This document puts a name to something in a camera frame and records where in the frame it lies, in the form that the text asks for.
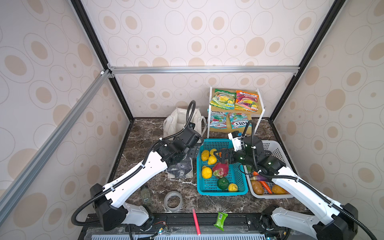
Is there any green wrapped snack packet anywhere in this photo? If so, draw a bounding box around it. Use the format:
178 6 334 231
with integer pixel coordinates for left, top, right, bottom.
214 212 228 231

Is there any green yellow snack bag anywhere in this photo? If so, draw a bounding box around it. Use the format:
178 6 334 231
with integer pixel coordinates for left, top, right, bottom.
210 89 236 110

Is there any green bell pepper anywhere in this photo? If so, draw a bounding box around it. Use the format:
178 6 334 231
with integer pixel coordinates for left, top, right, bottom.
217 177 230 191

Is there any small yellow pear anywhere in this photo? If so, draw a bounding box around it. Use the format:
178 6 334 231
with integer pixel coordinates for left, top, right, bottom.
210 149 219 157

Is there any yellow round lemon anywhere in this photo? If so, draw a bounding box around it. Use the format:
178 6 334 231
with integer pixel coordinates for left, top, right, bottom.
201 166 213 179

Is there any clear tape roll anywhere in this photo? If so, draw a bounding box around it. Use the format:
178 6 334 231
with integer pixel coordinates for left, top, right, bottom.
164 191 184 213

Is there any pink orange snack bag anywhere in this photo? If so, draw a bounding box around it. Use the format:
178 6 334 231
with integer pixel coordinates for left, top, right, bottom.
235 90 259 113

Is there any white wooden two-tier shelf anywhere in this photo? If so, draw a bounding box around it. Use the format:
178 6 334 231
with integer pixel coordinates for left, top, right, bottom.
207 89 266 139

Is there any purple eggplant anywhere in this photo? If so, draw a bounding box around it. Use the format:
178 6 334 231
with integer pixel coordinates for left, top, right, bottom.
250 175 269 182

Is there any teal plastic basket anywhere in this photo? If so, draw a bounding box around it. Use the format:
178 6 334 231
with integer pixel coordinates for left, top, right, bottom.
196 138 249 197

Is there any orange carrot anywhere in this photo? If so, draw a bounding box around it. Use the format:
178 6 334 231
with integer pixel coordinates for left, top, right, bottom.
253 171 273 194

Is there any brown potato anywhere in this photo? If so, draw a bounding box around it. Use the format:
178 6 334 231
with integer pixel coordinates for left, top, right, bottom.
251 180 264 195

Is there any red green candy bag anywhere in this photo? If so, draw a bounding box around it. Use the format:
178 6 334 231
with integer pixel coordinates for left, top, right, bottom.
210 111 228 129

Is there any white plastic basket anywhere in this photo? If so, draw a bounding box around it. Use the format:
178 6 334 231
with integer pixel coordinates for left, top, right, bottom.
241 140 294 199

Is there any yellow orange mango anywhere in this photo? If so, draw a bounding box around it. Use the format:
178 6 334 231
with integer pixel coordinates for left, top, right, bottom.
272 185 288 195

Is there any small glass spice jar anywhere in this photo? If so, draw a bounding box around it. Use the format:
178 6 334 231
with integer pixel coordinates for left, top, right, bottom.
141 185 151 206

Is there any white canvas grocery bag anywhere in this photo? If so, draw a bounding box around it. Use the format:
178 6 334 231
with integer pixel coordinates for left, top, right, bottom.
163 108 207 179

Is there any pink dragon fruit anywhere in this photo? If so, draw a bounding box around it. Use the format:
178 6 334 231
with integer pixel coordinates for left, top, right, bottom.
212 163 229 178

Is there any pink pen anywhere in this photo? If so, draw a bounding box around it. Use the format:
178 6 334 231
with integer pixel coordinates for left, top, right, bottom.
192 208 201 236

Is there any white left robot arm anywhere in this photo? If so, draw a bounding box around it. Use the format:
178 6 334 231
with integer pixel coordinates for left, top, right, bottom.
90 123 204 231

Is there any small yellow fruit front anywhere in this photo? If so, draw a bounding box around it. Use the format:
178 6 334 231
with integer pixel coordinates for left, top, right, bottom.
228 184 239 193

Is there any wrinkled yellow lemon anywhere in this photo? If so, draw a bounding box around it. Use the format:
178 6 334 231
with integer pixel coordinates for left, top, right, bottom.
201 150 210 162

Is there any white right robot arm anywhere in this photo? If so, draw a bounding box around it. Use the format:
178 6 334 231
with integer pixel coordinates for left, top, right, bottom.
214 136 359 240

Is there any green Fox's candy bag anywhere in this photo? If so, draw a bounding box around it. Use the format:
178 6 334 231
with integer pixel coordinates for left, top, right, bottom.
229 113 249 130

